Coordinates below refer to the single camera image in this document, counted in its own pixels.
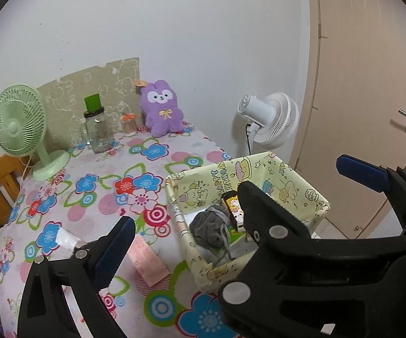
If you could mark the green desk fan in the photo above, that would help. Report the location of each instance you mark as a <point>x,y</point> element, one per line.
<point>14,126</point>

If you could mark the yellow cartoon storage box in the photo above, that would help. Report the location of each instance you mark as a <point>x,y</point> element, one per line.
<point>195,190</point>

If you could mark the white standing fan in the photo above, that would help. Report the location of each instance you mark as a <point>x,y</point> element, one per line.
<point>259,111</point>

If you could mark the purple plush bunny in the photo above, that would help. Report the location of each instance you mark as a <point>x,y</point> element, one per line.
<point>162,112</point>

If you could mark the beige door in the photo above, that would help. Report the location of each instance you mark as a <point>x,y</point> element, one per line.
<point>357,77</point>

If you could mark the glass jar with green lid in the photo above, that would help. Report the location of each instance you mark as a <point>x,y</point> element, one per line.
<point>99,133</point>

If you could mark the green printed board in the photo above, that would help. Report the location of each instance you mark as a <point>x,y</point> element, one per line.
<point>76,84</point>

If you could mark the small jar with orange lid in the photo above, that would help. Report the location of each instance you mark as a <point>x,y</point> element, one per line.
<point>129,126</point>

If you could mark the cartoon tissue packet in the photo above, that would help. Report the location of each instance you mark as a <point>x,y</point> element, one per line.
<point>232,207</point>

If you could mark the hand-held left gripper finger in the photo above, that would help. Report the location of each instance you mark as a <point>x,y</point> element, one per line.
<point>115,250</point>

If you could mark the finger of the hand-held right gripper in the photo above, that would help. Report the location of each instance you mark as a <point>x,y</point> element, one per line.
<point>269,218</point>
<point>361,172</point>

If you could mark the white soft packet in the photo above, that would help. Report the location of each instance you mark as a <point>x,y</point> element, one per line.
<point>67,239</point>

